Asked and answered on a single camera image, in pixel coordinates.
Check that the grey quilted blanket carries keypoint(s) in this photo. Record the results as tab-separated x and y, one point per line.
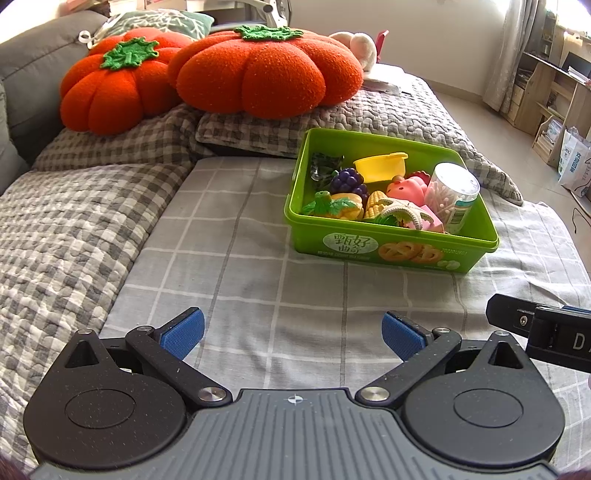
415	115

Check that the pink pig toy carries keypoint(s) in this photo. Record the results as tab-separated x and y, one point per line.
406	189

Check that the pale curtain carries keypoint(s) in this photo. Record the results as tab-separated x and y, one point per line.
508	55

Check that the white ribbon tag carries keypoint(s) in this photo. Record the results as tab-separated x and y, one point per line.
85	37

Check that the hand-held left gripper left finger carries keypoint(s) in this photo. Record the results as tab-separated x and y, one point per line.
184	332

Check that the toy corn cob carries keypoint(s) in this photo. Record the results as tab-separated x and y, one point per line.
376	203

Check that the large orange pumpkin cushion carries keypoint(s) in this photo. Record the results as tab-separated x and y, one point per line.
268	78

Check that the grey checked quilt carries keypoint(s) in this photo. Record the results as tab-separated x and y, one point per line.
69	240

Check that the pink eraser box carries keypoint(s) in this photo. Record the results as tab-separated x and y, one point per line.
431	222

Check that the purple toy grapes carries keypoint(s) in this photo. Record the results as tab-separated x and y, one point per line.
346	182

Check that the white paper bag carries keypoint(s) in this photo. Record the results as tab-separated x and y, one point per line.
572	161

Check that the grey grid bedsheet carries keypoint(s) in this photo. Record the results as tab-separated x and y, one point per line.
277	286

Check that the small orange pumpkin cushion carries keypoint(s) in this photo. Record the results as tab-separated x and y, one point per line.
106	101

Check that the red flat object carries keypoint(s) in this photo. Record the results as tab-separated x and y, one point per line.
383	44

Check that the white plush toy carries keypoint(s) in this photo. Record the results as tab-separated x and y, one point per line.
360	48

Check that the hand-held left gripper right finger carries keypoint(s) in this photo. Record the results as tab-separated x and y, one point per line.
401	334

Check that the grey checked pillow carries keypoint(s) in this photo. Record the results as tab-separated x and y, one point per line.
138	143

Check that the green plastic box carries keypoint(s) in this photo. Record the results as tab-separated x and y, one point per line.
300	230

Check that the grey sofa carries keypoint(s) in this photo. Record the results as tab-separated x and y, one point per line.
27	60

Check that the yellow toy pot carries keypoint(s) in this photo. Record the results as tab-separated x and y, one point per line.
378	168

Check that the wooden shelf unit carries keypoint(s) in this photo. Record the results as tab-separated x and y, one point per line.
540	87

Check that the clear cotton swab jar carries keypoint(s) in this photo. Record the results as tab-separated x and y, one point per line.
450	194

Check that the toy orange slice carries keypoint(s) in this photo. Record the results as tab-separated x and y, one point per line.
341	205

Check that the black patterned hair claw clip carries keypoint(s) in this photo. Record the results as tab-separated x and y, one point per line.
323	168

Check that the beige starfish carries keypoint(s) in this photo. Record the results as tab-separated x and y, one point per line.
406	212

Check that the teal patterned pillow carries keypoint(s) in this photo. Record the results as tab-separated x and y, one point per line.
175	23

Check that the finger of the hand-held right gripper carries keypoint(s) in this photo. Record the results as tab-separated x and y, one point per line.
508	314

